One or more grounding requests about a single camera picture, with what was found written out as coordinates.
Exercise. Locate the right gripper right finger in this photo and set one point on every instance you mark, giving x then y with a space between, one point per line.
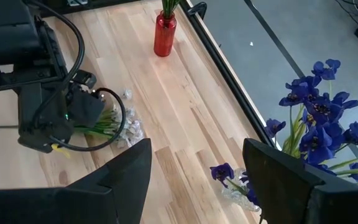
291 193

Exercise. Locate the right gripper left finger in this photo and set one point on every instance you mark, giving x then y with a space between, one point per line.
104 199

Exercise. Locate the clear crystal glass vase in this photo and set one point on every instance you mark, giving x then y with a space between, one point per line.
238 196

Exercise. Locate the white artificial flower stem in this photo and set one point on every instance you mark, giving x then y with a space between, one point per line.
129 130

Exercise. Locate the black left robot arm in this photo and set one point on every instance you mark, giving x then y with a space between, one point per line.
8 28

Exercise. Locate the red glass bottle vase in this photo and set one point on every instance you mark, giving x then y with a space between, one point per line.
165 34

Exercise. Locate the yellow tape tag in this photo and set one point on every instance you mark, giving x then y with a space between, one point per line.
59 150

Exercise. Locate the black frame clamp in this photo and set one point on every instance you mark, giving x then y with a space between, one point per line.
199 7

